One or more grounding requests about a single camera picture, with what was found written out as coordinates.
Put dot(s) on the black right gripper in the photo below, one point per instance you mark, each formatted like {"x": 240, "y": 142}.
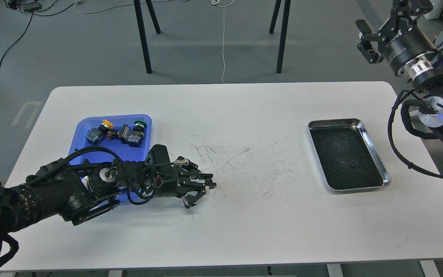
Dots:
{"x": 400, "y": 42}

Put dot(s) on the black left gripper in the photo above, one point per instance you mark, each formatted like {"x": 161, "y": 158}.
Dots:
{"x": 180, "y": 178}

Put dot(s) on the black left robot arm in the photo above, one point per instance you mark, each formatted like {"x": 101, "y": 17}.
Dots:
{"x": 87, "y": 183}

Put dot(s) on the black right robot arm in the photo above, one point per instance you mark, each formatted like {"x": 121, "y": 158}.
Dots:
{"x": 421, "y": 109}

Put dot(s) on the blue plastic tray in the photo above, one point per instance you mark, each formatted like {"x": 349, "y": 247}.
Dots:
{"x": 125, "y": 152}

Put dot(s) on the black table leg pair right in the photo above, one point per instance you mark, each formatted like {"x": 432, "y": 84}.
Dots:
{"x": 284, "y": 29}

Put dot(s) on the black table leg pair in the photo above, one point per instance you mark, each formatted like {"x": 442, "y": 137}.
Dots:
{"x": 284, "y": 29}
{"x": 142, "y": 31}

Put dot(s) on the metal tray with black mat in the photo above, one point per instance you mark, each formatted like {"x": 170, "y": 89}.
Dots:
{"x": 336, "y": 143}

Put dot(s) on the black table leg pair left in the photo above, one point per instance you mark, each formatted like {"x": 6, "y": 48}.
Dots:
{"x": 142, "y": 31}

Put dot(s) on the black power adapter on floor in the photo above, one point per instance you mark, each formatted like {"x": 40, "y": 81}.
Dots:
{"x": 24, "y": 5}

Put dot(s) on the green push button switch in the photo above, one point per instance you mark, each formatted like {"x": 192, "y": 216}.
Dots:
{"x": 133, "y": 137}

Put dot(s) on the yellow push button switch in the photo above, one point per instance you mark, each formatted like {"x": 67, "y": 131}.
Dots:
{"x": 97, "y": 135}

